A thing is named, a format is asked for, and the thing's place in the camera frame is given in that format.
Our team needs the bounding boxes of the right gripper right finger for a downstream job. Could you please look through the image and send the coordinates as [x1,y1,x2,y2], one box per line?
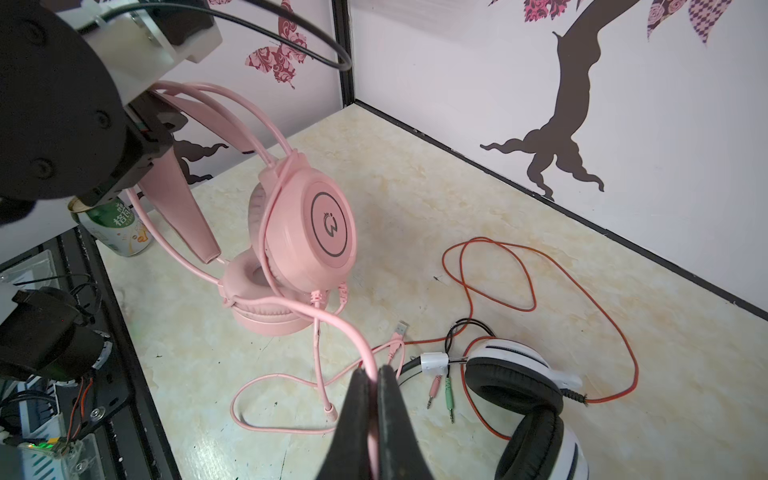
[376,365,433,480]

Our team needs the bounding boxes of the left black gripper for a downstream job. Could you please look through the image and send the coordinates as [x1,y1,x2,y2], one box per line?
[1,1,186,207]

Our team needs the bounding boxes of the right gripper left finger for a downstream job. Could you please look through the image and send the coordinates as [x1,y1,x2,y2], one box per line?
[316,369,372,480]

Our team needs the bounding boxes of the pink headphone cable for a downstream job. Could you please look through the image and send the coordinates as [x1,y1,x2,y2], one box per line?
[229,149,409,480]

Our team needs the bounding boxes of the pink headphones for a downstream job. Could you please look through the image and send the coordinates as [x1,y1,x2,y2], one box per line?
[126,81,357,337]

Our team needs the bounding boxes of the white black headphones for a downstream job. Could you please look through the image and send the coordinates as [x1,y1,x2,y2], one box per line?
[395,338,592,480]

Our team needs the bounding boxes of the green drink can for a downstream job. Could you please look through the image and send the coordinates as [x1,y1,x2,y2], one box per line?
[68,198,153,257]

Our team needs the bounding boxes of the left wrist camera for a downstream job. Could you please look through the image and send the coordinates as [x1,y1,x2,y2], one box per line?
[54,1,222,105]

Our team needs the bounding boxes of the orange red headphone cable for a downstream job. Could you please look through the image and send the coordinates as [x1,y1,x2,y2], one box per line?
[395,236,641,442]

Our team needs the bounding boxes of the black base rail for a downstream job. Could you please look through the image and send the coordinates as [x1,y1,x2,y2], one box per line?
[1,227,180,479]

